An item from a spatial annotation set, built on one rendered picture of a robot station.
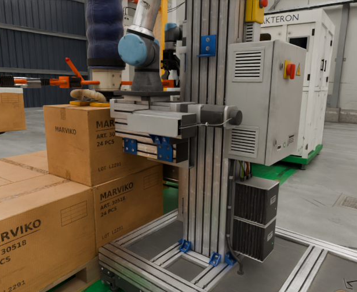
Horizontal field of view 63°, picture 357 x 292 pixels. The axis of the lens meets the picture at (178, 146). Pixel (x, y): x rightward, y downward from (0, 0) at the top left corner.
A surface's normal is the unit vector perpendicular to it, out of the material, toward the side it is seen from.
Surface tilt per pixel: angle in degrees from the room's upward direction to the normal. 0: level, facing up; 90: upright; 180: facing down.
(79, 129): 90
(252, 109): 90
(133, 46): 97
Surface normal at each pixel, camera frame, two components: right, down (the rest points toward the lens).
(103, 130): 0.81, 0.13
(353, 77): -0.62, 0.15
